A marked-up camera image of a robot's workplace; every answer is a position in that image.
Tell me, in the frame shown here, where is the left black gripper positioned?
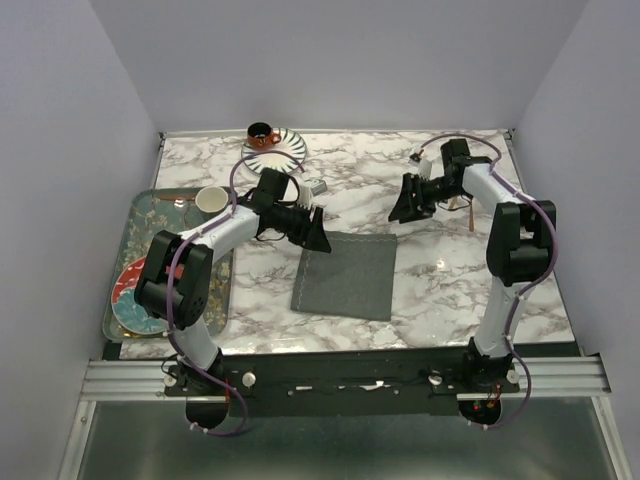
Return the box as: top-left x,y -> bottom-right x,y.
273,201 -> 332,254

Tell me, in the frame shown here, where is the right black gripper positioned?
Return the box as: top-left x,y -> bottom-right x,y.
386,173 -> 465,225

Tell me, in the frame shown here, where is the grey cloth napkin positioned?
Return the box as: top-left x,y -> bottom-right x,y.
290,232 -> 398,322

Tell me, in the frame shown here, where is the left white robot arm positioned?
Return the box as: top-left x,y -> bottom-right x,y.
134,168 -> 331,395

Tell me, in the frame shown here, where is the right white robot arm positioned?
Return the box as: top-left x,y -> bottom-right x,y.
388,134 -> 558,392

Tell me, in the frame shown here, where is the copper fork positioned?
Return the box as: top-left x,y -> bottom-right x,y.
468,199 -> 475,232

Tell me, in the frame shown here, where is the white striped saucer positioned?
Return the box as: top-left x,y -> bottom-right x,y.
241,127 -> 308,175

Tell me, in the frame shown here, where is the white and green cup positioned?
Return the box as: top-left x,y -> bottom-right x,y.
194,186 -> 230,215

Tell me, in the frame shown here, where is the red and black cup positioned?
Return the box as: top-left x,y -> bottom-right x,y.
246,122 -> 282,151

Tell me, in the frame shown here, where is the silver spoon on tray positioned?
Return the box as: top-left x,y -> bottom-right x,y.
173,197 -> 190,229

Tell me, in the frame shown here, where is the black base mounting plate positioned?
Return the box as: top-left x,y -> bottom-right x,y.
165,347 -> 523,417

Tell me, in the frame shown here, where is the green floral tray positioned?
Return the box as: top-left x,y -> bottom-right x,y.
102,188 -> 214,342

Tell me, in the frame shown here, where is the red and blue plate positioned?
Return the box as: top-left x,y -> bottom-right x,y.
110,257 -> 166,337

